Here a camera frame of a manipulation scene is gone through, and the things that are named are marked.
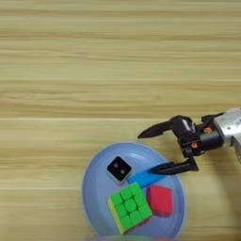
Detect black cube with white base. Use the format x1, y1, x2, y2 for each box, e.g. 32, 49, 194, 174
106, 155, 133, 185

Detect black box with white label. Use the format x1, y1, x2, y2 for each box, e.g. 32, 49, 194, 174
170, 115, 197, 139

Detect green-faced Rubik's cube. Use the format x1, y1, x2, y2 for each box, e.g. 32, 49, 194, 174
107, 182, 153, 235

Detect blue rectangular block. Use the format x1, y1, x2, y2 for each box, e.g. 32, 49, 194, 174
126, 168, 166, 189

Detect red block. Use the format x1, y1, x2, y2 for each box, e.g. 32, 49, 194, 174
146, 185, 174, 218

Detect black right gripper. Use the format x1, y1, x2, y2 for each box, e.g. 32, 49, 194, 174
137, 113, 226, 176

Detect blue round plate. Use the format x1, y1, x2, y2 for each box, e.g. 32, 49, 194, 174
82, 142, 186, 239

